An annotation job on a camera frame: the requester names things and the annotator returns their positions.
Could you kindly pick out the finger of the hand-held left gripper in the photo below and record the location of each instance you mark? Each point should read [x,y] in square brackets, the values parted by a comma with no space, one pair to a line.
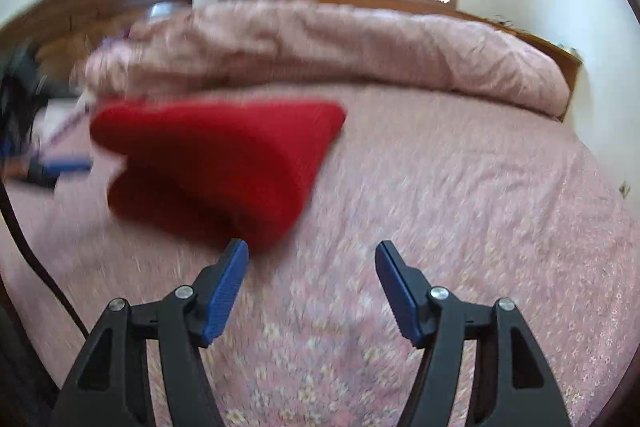
[62,168]

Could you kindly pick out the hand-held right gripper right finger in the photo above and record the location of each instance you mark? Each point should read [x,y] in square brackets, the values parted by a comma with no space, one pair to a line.
[397,292]

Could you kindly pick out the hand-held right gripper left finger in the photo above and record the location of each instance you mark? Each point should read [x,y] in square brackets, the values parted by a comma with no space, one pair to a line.
[225,292]

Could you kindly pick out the red knitted cardigan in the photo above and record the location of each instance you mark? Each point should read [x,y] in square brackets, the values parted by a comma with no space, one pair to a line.
[220,167]

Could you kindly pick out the pink floral bedsheet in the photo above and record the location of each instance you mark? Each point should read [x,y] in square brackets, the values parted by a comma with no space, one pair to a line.
[475,232]

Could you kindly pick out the dark wooden headboard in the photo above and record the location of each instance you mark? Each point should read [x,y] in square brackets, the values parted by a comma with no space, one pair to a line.
[90,7]

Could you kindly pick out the pink floral duvet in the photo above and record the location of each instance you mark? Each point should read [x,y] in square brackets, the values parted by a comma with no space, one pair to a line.
[350,47]

